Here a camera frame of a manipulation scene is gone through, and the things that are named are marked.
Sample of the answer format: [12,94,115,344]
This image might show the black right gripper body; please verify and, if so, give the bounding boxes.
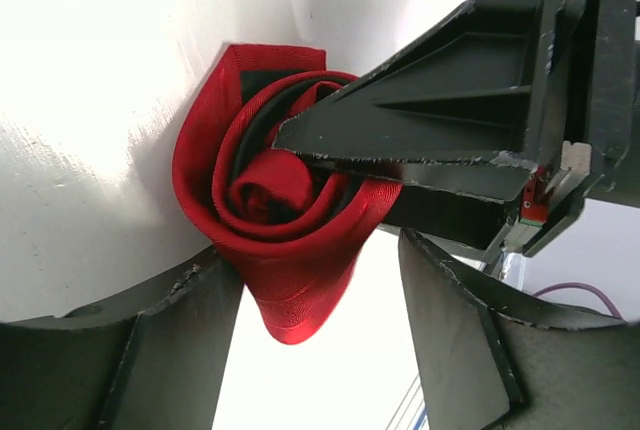
[480,0,639,257]

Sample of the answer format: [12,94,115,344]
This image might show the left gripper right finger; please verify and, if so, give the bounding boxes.
[398,230,639,430]

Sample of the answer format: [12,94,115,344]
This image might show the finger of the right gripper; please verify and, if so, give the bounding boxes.
[383,186,515,250]
[274,0,555,202]

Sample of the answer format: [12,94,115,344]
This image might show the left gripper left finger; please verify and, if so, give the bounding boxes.
[1,248,243,429]

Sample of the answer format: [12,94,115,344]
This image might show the red necktie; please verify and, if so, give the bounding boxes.
[172,44,401,345]

